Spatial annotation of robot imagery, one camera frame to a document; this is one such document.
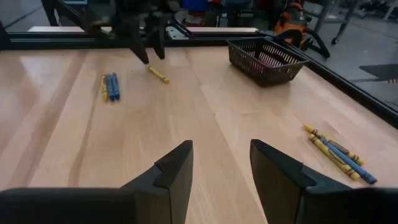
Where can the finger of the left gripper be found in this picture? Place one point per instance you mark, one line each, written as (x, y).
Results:
(138, 40)
(159, 37)

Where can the black mat with orange stripes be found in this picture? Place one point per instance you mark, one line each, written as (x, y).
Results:
(381, 72)

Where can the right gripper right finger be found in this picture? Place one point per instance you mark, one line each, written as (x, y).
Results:
(280, 193)

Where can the black metal table frame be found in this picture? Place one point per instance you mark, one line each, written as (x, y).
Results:
(46, 40)

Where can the orange shop vacuum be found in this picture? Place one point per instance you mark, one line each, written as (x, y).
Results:
(290, 26)

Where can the blue storage bin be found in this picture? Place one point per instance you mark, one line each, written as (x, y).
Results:
(196, 4)

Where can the black plastic mesh basket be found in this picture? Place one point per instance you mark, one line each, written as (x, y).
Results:
(267, 77)

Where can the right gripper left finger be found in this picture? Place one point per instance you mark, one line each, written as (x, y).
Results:
(155, 199)

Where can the grey wheeled cart frame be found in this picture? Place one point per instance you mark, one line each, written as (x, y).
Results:
(345, 21)

